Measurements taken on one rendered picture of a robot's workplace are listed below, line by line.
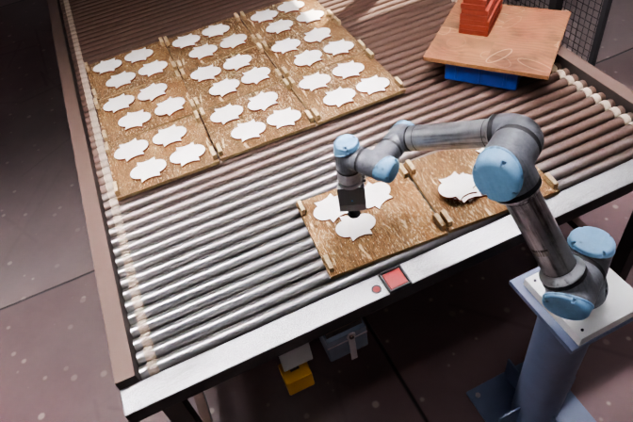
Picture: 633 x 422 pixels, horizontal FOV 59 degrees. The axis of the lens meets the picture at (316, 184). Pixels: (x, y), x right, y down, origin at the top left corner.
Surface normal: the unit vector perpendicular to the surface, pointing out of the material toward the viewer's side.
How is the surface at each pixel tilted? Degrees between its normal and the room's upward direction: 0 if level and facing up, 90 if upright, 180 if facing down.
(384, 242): 0
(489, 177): 83
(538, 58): 0
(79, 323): 0
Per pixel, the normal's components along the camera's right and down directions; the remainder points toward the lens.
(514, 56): -0.13, -0.69
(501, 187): -0.63, 0.53
